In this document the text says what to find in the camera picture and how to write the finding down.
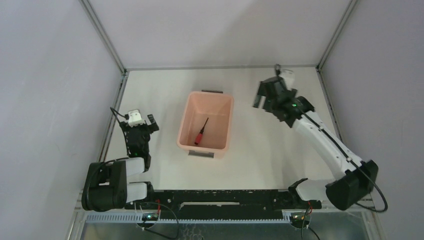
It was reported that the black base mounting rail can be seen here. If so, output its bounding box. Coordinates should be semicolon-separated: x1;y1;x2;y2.
124;189;322;219

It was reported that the red handled screwdriver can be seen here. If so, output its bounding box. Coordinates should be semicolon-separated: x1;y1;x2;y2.
194;118;209;146

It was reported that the grey slotted cable duct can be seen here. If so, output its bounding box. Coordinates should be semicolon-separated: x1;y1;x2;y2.
85;211;302;224

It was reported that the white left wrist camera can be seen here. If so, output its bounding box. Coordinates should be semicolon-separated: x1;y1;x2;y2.
128;109;145;127

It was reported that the aluminium frame rail back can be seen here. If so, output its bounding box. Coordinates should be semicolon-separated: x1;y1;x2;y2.
125;64;319;72

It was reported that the aluminium frame rail left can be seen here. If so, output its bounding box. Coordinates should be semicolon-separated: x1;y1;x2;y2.
66;0;128;240

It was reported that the aluminium frame rail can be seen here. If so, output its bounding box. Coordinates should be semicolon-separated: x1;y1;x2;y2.
316;0;382;240
125;64;319;72
66;0;128;240

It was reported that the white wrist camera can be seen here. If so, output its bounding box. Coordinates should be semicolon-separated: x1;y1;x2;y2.
279;68;295;90
128;109;145;127

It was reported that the pink plastic bin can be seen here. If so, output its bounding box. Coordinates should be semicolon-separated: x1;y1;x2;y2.
176;90;234;159

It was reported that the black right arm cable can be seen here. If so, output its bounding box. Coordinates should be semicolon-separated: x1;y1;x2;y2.
274;63;389;214

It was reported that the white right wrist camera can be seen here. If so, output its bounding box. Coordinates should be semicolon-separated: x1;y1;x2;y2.
279;68;295;90

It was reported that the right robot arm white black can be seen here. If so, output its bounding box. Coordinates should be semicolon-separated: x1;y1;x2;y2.
253;75;382;211

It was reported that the aluminium frame rail right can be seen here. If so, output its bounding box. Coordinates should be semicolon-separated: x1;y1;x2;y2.
316;0;382;240

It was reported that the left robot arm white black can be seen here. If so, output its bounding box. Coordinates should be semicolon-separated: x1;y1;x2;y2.
81;114;159;212

